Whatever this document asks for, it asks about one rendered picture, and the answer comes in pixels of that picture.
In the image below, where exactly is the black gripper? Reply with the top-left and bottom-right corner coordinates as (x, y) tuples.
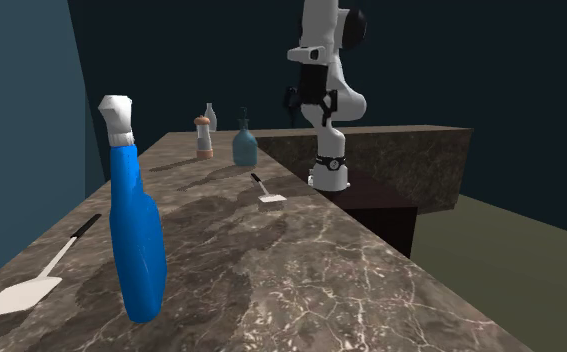
(283, 62), (339, 129)

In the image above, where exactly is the teal soap dispenser bottle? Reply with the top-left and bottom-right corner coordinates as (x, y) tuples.
(232, 106), (259, 168)

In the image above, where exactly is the grey glass bottle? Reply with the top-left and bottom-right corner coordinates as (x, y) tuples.
(203, 102), (218, 133)

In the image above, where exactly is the wooden pepper grinder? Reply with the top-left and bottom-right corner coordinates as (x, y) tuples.
(193, 114), (215, 161)

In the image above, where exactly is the dark robot stand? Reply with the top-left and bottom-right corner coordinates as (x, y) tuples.
(308, 167), (419, 260)

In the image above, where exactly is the blue spray bottle white top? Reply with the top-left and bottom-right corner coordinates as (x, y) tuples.
(97, 94), (169, 324)

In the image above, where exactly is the small white spatula black handle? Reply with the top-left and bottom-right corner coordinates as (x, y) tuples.
(250, 172), (288, 204)

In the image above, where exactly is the large white spatula black handle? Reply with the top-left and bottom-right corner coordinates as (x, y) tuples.
(0, 212), (103, 322)

